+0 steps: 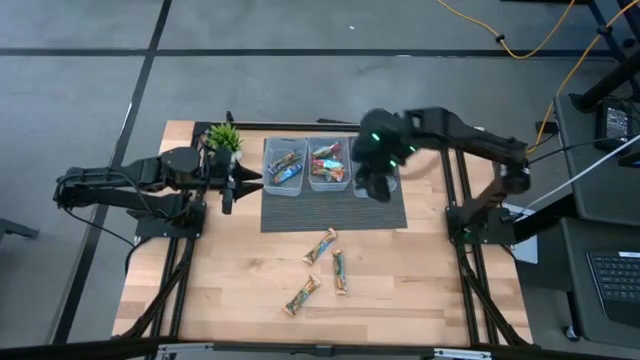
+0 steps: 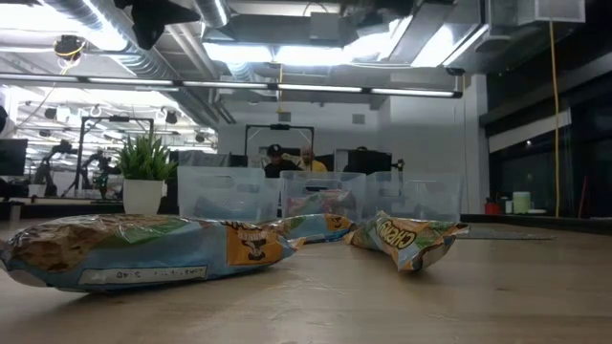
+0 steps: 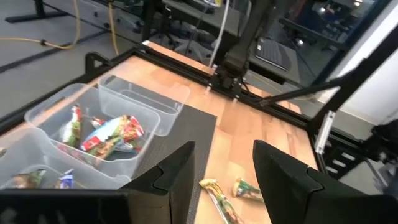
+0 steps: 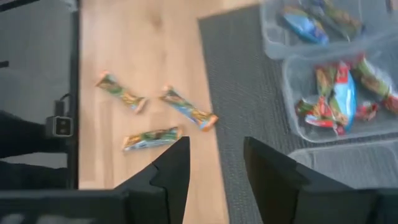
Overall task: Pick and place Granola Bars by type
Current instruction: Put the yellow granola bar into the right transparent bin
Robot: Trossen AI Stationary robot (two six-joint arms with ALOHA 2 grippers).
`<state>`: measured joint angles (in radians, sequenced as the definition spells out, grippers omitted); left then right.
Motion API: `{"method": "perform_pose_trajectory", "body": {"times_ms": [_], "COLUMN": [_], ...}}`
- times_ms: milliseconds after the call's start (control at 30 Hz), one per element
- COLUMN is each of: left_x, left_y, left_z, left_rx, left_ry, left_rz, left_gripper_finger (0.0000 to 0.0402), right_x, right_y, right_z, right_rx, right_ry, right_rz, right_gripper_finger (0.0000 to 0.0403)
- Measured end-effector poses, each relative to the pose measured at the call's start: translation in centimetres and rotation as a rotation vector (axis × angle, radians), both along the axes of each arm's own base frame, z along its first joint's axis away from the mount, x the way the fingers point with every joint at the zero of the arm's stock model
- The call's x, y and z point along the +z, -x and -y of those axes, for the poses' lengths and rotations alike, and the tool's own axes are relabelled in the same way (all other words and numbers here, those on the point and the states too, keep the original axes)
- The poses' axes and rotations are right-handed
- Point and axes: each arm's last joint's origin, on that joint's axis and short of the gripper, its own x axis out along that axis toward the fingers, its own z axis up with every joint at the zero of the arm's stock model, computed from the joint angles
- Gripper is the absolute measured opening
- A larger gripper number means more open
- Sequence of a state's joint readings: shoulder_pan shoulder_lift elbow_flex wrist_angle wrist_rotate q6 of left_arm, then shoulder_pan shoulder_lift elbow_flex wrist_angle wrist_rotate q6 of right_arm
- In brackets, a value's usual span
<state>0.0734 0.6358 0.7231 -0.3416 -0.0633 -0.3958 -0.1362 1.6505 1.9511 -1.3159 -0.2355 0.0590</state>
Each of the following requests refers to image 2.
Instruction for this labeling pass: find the blue granola bar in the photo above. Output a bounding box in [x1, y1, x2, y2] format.
[260, 212, 359, 246]
[192, 194, 257, 222]
[0, 213, 307, 294]

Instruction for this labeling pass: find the green granola bar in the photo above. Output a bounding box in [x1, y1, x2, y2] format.
[343, 209, 470, 273]

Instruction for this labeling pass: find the overhead light bar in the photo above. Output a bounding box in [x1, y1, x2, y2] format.
[0, 73, 464, 100]

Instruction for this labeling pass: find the green plant in white pot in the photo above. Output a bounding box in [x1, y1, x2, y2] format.
[113, 132, 179, 216]

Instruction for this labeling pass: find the clear plastic bin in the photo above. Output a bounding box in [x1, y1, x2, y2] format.
[279, 170, 368, 226]
[176, 165, 282, 225]
[364, 170, 464, 225]

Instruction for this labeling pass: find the person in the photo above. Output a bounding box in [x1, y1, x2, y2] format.
[296, 145, 330, 173]
[263, 143, 301, 180]

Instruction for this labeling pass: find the black monitor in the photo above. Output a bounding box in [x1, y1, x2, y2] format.
[334, 148, 406, 176]
[0, 138, 30, 177]

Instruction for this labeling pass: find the pale green cylinder container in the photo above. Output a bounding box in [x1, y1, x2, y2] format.
[512, 191, 533, 215]

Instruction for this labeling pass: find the dark grey woven mat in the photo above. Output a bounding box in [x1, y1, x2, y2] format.
[453, 227, 557, 242]

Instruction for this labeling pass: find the yellow black cable reel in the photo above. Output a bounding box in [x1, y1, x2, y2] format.
[53, 33, 88, 62]

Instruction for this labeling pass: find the black background rig frame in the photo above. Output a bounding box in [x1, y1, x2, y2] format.
[244, 123, 317, 159]
[75, 115, 156, 198]

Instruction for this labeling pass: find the yellow hanging cable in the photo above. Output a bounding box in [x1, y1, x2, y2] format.
[548, 21, 561, 219]

